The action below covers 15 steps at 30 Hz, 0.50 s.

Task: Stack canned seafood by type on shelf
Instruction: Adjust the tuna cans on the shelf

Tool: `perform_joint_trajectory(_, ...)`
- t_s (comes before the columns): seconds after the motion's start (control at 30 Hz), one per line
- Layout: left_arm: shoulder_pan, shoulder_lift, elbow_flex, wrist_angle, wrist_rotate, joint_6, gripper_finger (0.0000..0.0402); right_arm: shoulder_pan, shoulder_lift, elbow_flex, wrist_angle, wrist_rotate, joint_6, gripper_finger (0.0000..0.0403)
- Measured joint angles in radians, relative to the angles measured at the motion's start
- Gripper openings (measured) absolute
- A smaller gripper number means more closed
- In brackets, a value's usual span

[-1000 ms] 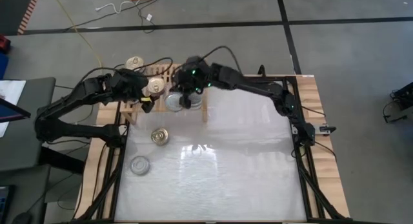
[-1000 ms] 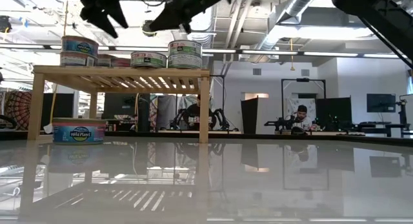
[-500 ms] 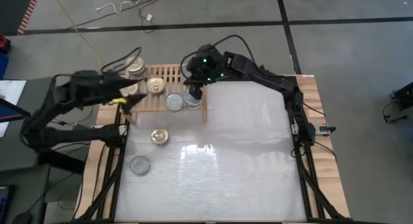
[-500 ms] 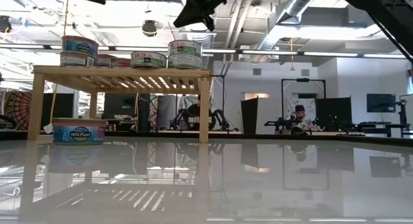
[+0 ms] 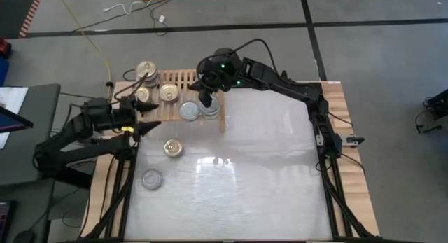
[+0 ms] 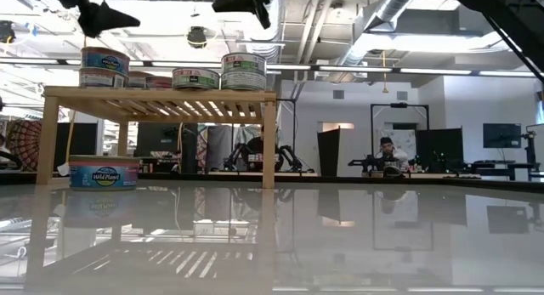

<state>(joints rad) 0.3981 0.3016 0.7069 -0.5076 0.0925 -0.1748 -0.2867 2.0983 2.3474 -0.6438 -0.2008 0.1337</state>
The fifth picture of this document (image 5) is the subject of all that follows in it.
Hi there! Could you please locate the dark mat orange edge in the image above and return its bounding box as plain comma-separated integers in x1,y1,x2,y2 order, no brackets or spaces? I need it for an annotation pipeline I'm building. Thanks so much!
0,0,45,39

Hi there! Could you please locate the blue floor object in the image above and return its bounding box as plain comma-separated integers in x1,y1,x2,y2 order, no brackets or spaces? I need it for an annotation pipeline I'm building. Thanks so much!
0,57,10,86

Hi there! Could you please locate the grey side desk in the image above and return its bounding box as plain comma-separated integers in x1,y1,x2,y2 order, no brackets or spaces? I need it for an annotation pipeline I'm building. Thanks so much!
0,83,61,187

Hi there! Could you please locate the grey metal bracket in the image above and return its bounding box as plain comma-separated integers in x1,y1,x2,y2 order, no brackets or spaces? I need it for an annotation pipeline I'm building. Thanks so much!
341,134,365,146

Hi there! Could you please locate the dark tablet screen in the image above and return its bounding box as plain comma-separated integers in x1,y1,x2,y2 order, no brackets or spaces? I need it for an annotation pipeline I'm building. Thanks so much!
0,106,34,134

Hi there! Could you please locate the white paper sheet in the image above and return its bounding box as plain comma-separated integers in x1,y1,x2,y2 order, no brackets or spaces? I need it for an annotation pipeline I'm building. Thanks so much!
0,87,29,149

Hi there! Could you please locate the red floor object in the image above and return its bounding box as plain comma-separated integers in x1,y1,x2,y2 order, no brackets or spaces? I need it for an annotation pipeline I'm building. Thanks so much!
0,38,11,58

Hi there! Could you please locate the white power cable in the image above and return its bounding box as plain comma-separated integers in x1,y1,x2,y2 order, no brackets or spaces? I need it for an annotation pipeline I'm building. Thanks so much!
103,0,155,15

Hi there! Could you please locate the black floor cable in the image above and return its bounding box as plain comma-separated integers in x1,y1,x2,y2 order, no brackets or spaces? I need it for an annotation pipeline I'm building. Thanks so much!
68,0,174,38

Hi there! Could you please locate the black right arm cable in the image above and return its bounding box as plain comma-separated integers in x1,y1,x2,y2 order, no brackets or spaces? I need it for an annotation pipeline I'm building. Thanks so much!
195,38,281,76

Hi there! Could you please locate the black floor equipment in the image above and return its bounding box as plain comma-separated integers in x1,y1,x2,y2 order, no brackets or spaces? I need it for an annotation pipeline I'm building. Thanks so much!
415,88,448,134

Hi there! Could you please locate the dark laptop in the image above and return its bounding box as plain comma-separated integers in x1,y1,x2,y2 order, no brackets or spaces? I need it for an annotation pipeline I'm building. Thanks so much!
0,200,17,243

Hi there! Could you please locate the black metal rig frame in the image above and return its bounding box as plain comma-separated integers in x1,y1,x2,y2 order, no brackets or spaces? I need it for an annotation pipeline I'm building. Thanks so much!
82,80,381,243

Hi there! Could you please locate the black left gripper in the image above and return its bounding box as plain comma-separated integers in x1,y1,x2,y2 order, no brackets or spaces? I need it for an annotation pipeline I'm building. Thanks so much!
83,97,162,137

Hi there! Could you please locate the smooth black arm cable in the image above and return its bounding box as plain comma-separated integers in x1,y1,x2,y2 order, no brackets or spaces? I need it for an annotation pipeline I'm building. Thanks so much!
111,73,150,102

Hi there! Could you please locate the light wooden slatted shelf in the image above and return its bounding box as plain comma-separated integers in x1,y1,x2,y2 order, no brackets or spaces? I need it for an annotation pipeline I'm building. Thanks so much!
129,68,226,134

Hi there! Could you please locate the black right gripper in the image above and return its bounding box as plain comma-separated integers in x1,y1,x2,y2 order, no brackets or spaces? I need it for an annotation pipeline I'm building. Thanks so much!
188,47,244,109

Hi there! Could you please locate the yellow hanging cord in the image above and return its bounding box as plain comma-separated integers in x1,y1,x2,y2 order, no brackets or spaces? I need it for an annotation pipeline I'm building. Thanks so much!
55,0,112,85

